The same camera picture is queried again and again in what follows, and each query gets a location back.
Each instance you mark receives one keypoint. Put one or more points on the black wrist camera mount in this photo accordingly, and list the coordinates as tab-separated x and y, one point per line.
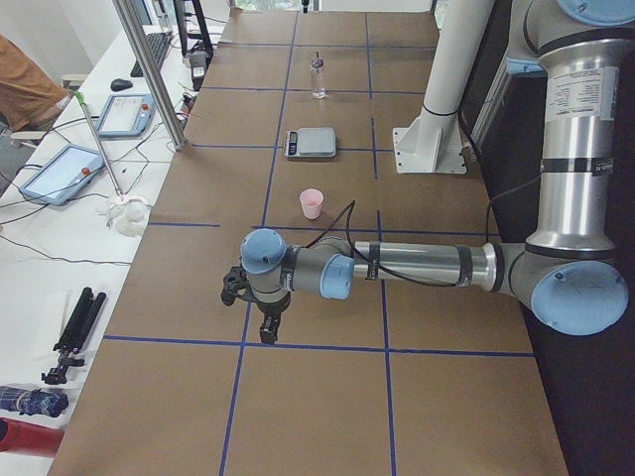
236	286

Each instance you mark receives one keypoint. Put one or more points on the white camera mast with base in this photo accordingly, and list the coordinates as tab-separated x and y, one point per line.
432	144

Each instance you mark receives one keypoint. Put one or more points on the black computer mouse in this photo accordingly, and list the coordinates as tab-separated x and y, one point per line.
120	84

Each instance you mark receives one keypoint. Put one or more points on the clear glass sauce bottle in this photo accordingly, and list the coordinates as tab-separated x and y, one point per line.
317	76

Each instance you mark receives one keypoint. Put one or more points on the near blue teach pendant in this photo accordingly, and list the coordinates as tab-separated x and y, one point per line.
63	176

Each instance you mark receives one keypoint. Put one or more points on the person in orange clothing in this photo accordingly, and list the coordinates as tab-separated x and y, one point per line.
30	100

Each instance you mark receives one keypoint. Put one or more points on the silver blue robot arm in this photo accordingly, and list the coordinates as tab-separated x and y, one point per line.
563	271

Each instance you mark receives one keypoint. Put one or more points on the blue teach pendant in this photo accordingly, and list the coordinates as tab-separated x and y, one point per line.
125	115
63	176

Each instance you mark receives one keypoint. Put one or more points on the aluminium frame post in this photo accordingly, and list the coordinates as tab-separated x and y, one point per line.
137	39

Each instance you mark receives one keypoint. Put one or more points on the folded blue umbrella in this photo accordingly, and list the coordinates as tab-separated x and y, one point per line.
33	402

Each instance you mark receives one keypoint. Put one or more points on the metal rod green tip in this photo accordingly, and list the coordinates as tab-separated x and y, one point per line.
117	188

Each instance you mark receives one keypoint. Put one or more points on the red cylinder bottle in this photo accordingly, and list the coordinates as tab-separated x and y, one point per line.
26	438

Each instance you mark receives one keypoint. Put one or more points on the pink plastic cup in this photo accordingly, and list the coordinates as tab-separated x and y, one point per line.
311	200

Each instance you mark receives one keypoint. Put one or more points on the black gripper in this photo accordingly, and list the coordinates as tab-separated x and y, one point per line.
271	307

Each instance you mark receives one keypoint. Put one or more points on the far blue teach pendant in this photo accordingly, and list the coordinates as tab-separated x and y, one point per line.
125	115

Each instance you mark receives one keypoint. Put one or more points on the silver digital kitchen scale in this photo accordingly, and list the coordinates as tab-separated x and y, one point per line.
319	142

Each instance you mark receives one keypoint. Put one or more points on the black folded tripod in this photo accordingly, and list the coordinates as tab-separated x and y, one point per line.
74	335

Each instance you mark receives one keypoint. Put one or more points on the crumpled white tissue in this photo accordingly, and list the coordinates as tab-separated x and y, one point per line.
126	215

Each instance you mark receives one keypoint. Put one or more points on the black computer keyboard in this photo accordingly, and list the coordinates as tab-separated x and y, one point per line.
159	45

